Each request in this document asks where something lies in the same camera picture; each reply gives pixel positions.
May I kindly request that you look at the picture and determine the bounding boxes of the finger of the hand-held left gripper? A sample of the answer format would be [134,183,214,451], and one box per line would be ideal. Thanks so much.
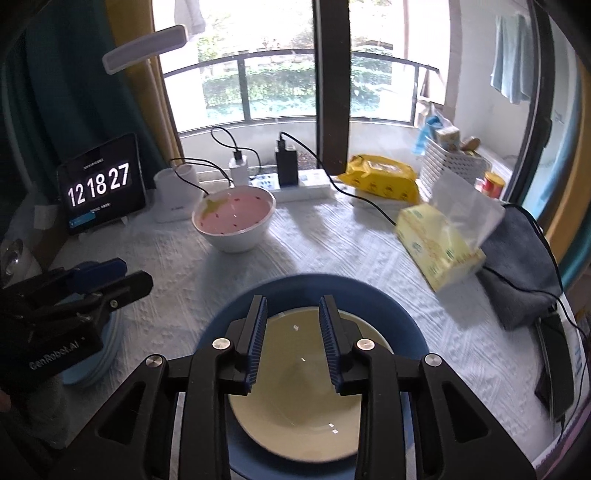
[69,258,129,289]
[91,271,154,325]

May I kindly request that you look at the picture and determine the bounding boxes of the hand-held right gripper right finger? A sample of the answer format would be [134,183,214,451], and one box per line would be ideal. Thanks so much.
[318,295,536,480]

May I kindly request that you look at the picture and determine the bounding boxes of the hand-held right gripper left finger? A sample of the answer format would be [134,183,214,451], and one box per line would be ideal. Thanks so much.
[51,295,269,480]

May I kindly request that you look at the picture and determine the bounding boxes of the large blue bowl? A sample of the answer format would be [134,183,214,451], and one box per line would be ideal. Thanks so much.
[196,274,429,480]

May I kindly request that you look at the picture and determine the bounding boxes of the cream bowl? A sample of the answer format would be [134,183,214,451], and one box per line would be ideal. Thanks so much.
[228,307,393,463]

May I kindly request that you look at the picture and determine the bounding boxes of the pink bowl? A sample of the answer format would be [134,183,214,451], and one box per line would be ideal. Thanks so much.
[191,186,277,254]

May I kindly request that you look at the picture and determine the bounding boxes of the white tablet stand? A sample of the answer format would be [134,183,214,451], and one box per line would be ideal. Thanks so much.
[76,216,131,237]

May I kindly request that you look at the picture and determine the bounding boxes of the black tablet with clock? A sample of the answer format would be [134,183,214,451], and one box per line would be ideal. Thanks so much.
[57,134,147,236]

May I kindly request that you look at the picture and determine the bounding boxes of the white textured tablecloth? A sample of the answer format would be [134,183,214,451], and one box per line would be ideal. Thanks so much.
[46,185,578,480]

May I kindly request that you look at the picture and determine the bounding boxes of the white desk lamp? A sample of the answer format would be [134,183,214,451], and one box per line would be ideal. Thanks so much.
[102,25,204,223]

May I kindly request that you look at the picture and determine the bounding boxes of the yellow tissue pack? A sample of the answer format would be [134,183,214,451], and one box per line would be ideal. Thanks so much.
[394,173,506,293]

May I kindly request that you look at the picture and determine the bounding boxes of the white charger plug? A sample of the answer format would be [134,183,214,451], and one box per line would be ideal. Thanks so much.
[229,154,249,188]

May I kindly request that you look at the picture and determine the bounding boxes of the white power strip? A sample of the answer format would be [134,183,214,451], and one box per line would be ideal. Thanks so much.
[249,168,334,203]

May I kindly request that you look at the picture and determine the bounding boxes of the yellow wet wipes packet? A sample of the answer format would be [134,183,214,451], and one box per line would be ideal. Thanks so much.
[337,154,421,205]

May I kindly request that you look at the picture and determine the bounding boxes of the black charger plug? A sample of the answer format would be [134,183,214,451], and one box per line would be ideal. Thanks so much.
[276,141,300,186]

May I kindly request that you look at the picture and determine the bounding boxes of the teal curtain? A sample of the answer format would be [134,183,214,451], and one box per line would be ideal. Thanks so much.
[23,0,168,205]

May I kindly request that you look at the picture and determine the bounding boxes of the white plastic basket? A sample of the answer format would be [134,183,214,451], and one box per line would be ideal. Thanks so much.
[419,136,492,199]

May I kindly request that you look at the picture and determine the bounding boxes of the red lid jar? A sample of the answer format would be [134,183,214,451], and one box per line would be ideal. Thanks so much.
[482,171,505,199]

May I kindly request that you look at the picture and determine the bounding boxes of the blue plastic bag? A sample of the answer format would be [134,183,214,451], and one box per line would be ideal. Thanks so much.
[412,115,446,155]

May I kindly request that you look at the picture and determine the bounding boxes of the small pale carton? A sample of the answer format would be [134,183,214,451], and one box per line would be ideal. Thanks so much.
[434,126,461,153]

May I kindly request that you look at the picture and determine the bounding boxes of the black balcony railing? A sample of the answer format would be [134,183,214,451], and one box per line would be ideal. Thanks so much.
[161,47,440,126]

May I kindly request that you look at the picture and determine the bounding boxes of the light blue hanging garment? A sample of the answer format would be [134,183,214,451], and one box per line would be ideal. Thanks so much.
[490,14,536,104]

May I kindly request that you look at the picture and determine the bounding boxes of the long black cable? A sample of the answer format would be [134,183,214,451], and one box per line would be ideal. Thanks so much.
[278,131,400,228]

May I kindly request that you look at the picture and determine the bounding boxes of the black lamp cable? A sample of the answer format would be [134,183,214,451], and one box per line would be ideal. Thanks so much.
[168,158,232,197]

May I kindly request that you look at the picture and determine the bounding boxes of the black looped charger cable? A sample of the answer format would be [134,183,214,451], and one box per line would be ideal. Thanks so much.
[211,126,265,182]

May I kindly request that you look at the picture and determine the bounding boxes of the black cable over cloth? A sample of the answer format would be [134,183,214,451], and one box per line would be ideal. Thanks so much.
[480,205,583,444]

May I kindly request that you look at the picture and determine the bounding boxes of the black window frame post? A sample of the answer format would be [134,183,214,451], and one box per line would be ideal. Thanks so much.
[311,0,352,175]

